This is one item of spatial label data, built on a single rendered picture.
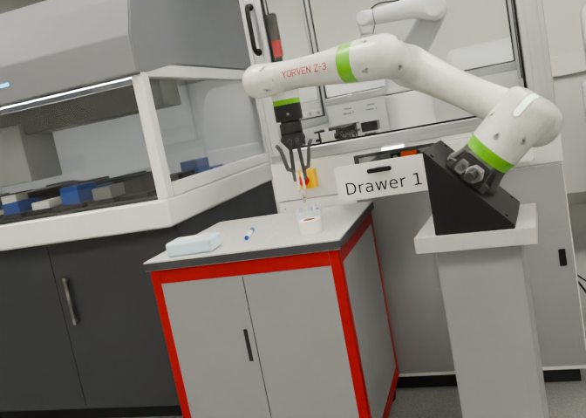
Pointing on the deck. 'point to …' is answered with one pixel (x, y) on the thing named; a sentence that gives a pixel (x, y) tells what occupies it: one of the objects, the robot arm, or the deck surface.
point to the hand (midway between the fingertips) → (300, 181)
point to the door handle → (251, 30)
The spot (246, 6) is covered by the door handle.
